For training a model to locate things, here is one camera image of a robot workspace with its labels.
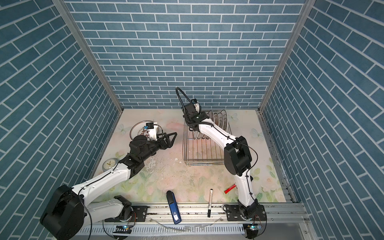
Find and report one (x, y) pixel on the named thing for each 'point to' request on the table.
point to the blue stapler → (174, 207)
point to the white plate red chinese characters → (138, 129)
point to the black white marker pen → (210, 203)
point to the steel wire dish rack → (201, 152)
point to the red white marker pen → (230, 188)
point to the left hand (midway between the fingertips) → (172, 134)
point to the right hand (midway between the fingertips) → (199, 114)
